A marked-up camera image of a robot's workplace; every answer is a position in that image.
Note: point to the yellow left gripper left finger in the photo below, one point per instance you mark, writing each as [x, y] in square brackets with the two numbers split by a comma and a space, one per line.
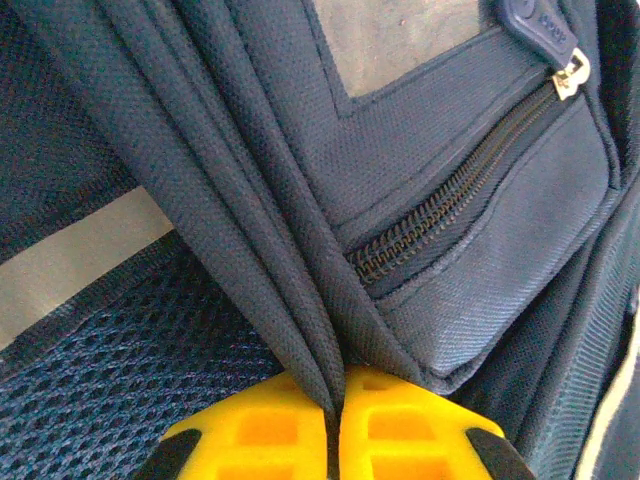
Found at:
[260, 440]

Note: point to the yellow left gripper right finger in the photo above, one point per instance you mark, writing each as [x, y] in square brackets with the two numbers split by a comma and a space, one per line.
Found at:
[420, 440]

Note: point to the navy blue backpack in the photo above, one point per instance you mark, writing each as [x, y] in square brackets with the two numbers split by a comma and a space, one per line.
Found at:
[350, 175]

